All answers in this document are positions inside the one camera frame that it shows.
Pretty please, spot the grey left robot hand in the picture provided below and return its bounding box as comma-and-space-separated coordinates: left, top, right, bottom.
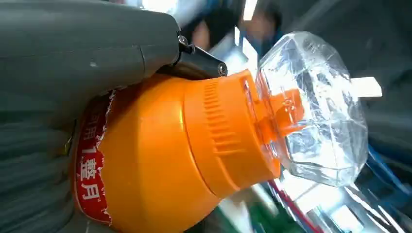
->
0, 0, 228, 127

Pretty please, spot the orange drink bottle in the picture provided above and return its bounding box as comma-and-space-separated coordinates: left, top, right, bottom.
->
70, 31, 370, 233

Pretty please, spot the person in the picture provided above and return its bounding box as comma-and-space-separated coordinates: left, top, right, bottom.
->
189, 0, 285, 60

